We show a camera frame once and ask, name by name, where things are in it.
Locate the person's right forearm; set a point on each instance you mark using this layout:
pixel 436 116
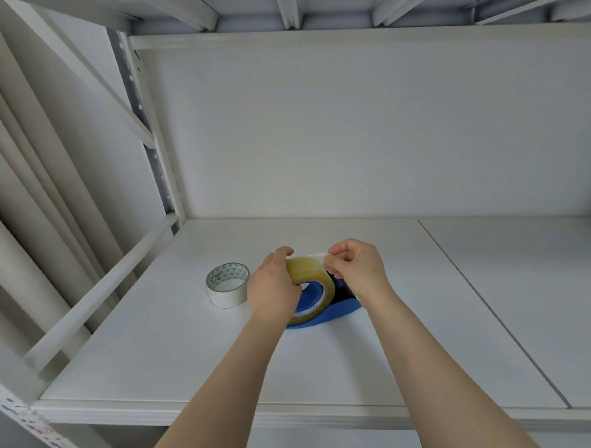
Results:
pixel 434 369

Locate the person's left hand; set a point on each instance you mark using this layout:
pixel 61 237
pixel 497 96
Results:
pixel 272 290

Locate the person's right thumb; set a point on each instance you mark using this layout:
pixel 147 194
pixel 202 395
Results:
pixel 333 264

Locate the person's left thumb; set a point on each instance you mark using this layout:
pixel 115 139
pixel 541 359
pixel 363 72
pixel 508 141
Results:
pixel 298 288

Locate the white metal shelf rack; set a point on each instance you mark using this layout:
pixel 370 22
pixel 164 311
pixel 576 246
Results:
pixel 104 288

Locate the white tape roll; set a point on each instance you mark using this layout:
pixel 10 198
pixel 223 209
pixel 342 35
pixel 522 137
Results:
pixel 226 295

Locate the clear yellowish packing tape roll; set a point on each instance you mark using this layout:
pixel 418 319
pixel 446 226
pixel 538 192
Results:
pixel 308 268

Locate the person's left forearm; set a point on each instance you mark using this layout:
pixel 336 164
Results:
pixel 231 383

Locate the blue tape dispenser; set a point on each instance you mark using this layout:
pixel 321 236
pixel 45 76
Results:
pixel 344 304

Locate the person's right hand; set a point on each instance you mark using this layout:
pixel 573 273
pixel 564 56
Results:
pixel 364 272

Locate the beige curtain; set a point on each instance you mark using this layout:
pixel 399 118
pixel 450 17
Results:
pixel 32 194

